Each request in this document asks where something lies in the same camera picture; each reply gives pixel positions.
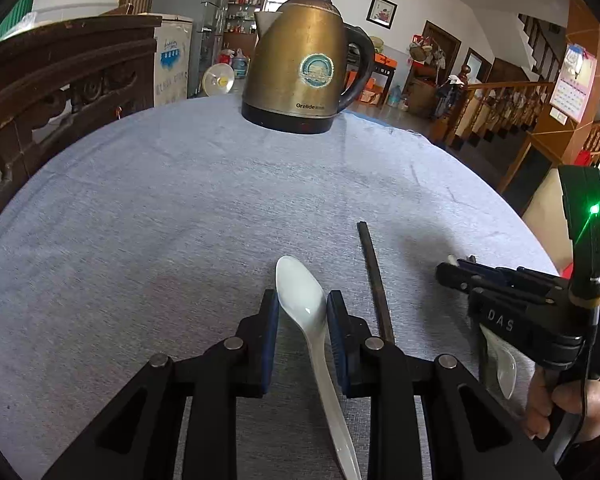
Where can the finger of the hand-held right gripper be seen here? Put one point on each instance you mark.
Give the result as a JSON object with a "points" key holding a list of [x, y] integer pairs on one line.
{"points": [[510, 274], [480, 282]]}

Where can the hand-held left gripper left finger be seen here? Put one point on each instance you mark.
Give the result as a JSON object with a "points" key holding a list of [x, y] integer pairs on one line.
{"points": [[267, 340]]}

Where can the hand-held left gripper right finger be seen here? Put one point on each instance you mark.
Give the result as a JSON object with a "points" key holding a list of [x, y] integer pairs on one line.
{"points": [[336, 340]]}

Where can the white ceramic spoon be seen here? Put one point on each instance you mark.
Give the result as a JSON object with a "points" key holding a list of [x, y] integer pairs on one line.
{"points": [[505, 370], [305, 300]]}

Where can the dark chopstick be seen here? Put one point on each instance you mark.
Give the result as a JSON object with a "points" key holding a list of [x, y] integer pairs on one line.
{"points": [[375, 280]]}

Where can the person's right hand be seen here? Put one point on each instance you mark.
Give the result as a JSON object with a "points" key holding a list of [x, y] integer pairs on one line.
{"points": [[540, 405]]}

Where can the beige sofa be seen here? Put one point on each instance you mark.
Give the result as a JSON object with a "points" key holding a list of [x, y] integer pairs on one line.
{"points": [[547, 210]]}

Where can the grey tablecloth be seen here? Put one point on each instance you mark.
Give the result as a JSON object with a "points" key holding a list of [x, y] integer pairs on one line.
{"points": [[180, 210]]}

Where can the wooden pillar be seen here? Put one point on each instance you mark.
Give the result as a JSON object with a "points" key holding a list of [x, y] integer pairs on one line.
{"points": [[565, 125]]}

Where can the wooden stair railing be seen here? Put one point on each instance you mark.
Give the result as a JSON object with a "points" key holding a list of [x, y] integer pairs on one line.
{"points": [[500, 105]]}

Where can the large water jug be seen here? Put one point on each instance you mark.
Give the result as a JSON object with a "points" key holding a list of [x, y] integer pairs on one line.
{"points": [[395, 96], [240, 65]]}

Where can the round fan heater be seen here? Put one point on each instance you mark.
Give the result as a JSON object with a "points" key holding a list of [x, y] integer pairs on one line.
{"points": [[217, 80]]}

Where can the golden electric kettle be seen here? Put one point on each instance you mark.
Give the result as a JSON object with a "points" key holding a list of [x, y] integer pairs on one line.
{"points": [[295, 55]]}

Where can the framed picture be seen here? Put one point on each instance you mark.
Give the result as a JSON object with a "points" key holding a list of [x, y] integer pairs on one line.
{"points": [[382, 11]]}

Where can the white chest freezer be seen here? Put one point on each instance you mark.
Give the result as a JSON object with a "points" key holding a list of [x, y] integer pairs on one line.
{"points": [[172, 60]]}

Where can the kitchen shelf with bottles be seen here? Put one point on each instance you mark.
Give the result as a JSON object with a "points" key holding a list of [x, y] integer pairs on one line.
{"points": [[242, 10]]}

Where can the carved wooden sideboard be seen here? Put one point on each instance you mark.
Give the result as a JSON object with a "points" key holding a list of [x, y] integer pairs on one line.
{"points": [[55, 70]]}

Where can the green thermos flask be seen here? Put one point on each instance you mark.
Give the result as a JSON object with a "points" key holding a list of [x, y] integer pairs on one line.
{"points": [[15, 20]]}

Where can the wall calendar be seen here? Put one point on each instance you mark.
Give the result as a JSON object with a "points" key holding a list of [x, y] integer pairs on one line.
{"points": [[572, 85]]}

